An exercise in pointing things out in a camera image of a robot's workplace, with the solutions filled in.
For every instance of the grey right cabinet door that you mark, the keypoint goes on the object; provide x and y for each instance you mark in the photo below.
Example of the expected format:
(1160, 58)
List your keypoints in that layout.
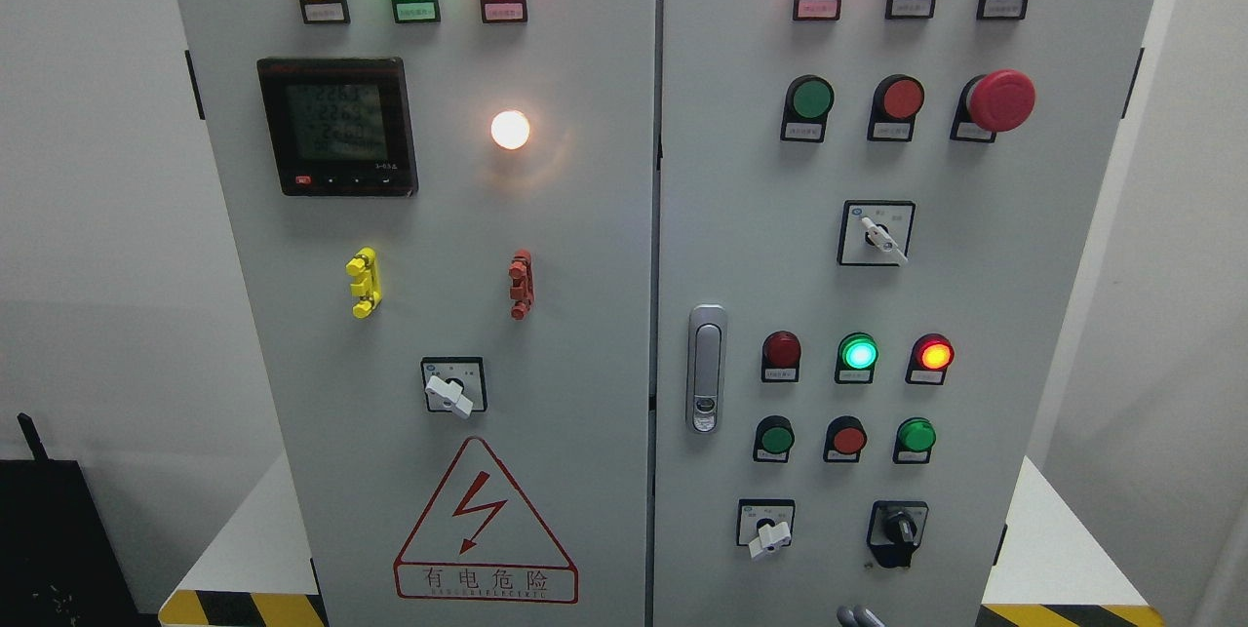
(752, 223)

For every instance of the lower white rotary selector switch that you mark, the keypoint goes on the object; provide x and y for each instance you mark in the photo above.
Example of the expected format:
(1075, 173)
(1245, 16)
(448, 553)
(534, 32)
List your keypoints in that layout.
(764, 525)

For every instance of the green push button lower right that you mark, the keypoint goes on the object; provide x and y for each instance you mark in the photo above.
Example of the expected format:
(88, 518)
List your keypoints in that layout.
(914, 441)

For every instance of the grey left cabinet door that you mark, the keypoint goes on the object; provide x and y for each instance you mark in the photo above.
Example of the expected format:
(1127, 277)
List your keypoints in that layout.
(568, 386)

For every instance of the red indicator light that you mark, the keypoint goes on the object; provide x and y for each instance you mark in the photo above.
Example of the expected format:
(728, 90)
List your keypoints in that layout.
(780, 358)
(930, 359)

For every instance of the black digital power meter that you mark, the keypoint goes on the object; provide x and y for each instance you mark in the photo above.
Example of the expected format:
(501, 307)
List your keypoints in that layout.
(339, 126)

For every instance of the white glowing indicator light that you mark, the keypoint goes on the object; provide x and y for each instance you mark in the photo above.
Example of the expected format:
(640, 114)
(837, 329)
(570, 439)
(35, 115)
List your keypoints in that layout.
(510, 129)

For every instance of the red electrical hazard warning sticker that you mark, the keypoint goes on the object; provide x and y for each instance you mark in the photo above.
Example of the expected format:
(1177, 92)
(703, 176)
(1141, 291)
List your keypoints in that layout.
(479, 538)

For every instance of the red indicator light lower left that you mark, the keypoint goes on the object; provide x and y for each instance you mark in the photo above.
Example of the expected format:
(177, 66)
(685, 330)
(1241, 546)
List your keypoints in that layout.
(780, 358)

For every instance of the green indicator light lower middle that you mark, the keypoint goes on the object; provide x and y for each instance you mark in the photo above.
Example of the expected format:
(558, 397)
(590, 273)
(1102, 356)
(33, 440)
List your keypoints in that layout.
(857, 358)

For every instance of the red push button second row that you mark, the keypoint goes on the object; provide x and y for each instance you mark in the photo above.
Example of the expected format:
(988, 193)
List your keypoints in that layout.
(894, 108)

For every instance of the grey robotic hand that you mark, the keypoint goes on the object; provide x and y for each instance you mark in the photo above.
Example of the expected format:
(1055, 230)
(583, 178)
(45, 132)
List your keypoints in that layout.
(858, 616)

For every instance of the black knob selector switch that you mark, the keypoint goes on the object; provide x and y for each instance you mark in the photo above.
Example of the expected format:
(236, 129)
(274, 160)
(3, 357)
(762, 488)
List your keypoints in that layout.
(895, 531)

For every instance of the red indicator light lower right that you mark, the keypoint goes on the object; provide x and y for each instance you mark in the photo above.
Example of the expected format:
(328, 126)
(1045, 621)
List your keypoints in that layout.
(930, 359)

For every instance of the silver door handle lock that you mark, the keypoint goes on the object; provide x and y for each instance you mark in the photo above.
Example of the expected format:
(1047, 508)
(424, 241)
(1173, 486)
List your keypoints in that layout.
(707, 324)

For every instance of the black box with antenna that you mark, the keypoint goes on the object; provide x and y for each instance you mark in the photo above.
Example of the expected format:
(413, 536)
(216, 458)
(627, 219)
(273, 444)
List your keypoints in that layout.
(57, 565)

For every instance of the red emergency stop mushroom button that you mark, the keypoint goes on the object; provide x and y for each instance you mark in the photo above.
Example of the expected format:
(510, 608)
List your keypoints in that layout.
(992, 103)

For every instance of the upper right rotary selector switch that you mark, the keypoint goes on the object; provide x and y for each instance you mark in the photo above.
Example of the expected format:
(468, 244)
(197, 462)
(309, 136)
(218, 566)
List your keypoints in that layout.
(876, 232)

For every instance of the green start push button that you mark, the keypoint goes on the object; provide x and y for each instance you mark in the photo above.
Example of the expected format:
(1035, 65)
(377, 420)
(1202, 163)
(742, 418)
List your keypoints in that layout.
(774, 439)

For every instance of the white platform with hazard stripes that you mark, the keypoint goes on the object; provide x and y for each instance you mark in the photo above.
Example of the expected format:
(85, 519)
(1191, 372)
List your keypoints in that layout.
(1050, 571)

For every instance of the red stop push button lower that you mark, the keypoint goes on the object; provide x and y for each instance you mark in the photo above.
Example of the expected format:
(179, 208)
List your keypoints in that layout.
(844, 440)

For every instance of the green push button second row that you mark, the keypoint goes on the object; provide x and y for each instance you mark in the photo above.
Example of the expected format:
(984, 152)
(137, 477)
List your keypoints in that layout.
(806, 109)

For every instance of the grey cabinet door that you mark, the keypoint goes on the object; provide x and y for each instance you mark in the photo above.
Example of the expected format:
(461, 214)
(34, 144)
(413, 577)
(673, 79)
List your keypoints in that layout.
(752, 223)
(568, 386)

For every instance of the left door rotary selector switch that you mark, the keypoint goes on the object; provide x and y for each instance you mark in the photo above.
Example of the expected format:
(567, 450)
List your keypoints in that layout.
(454, 385)

